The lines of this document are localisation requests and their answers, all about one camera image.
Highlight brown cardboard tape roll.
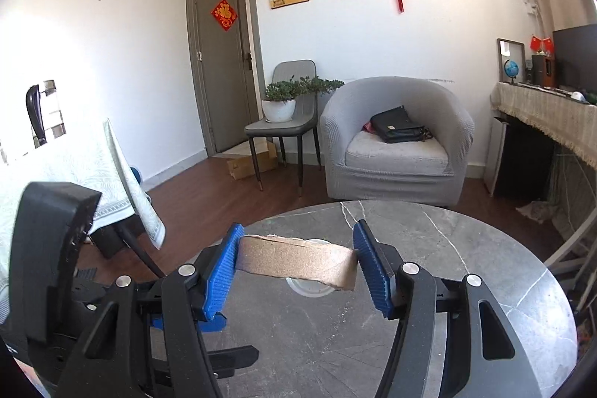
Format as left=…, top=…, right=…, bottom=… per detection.
left=235, top=235, right=359, bottom=291

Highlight black monitor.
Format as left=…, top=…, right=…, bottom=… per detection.
left=553, top=24, right=597, bottom=93

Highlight grey dining chair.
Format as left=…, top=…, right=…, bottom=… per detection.
left=245, top=60, right=322, bottom=198

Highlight black cabinet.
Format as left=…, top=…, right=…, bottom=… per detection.
left=485, top=116, right=556, bottom=200

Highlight brown wooden speaker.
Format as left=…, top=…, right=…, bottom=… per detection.
left=532, top=54, right=556, bottom=86

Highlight beige fringed desk cloth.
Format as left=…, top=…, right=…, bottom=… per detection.
left=494, top=82, right=597, bottom=168

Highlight grey armchair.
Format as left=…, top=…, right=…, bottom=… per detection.
left=319, top=76, right=475, bottom=207

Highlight cardboard box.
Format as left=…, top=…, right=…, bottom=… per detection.
left=227, top=141, right=278, bottom=181

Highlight red diamond door decoration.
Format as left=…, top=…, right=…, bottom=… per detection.
left=211, top=0, right=238, bottom=31

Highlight crumpled grey cloth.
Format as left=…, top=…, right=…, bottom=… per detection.
left=515, top=200, right=556, bottom=222

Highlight potted green plant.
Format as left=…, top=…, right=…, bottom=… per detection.
left=261, top=75, right=345, bottom=123

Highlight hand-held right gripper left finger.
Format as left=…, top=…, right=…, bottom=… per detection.
left=51, top=223, right=246, bottom=398

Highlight white desk leg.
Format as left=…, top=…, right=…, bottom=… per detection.
left=543, top=211, right=597, bottom=282

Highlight small red flags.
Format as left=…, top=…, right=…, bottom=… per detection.
left=531, top=34, right=555, bottom=54

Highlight picture frame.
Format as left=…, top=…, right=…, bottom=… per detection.
left=497, top=38, right=527, bottom=84

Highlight black curved table leg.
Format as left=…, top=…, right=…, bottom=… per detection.
left=114, top=223, right=165, bottom=278

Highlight white patterned tablecloth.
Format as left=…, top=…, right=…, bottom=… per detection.
left=0, top=118, right=166, bottom=324

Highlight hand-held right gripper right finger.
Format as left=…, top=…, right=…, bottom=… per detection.
left=352, top=220, right=544, bottom=398

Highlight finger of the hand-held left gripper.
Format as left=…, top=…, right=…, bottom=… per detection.
left=148, top=316, right=228, bottom=332
left=205, top=344, right=260, bottom=380

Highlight black handbag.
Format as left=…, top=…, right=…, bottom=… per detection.
left=371, top=106, right=427, bottom=144

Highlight grey door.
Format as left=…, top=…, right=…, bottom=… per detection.
left=195, top=0, right=259, bottom=154

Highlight white round lid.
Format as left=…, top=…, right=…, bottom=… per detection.
left=284, top=276, right=334, bottom=297

